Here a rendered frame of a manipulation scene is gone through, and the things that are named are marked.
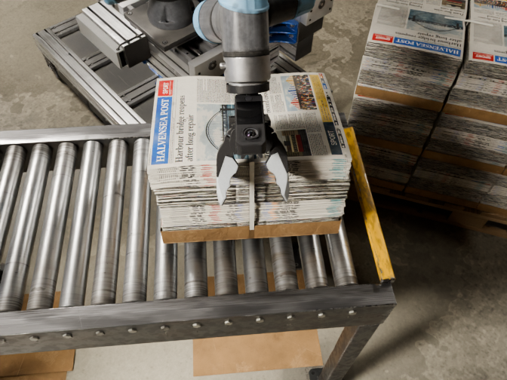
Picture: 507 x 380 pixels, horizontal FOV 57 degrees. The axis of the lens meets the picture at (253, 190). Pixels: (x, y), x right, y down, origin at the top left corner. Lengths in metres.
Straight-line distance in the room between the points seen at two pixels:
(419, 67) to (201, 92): 0.79
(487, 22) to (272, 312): 1.16
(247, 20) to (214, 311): 0.57
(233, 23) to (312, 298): 0.57
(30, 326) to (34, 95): 1.81
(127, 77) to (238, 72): 1.63
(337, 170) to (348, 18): 2.25
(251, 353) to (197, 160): 1.07
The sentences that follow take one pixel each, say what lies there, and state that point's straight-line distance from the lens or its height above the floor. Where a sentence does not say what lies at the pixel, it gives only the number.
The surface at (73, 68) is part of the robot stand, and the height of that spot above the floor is 0.23.
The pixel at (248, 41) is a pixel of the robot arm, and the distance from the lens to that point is 0.75.
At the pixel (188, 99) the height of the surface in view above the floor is 1.04.
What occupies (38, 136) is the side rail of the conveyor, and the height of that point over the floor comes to 0.80.
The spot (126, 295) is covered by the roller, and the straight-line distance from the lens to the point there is 1.04.
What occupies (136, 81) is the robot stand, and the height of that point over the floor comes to 0.21.
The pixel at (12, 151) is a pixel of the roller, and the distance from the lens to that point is 1.34.
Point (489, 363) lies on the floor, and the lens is 1.99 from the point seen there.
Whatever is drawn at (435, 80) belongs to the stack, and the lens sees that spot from 1.61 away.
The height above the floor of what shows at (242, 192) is 0.98.
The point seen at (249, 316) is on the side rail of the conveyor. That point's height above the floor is 0.80.
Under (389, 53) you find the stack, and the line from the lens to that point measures 1.56.
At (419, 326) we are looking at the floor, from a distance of 1.94.
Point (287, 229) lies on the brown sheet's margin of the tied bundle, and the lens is 1.00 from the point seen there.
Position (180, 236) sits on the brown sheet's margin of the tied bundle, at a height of 0.87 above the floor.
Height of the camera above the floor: 1.73
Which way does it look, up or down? 55 degrees down
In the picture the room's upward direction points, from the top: 2 degrees clockwise
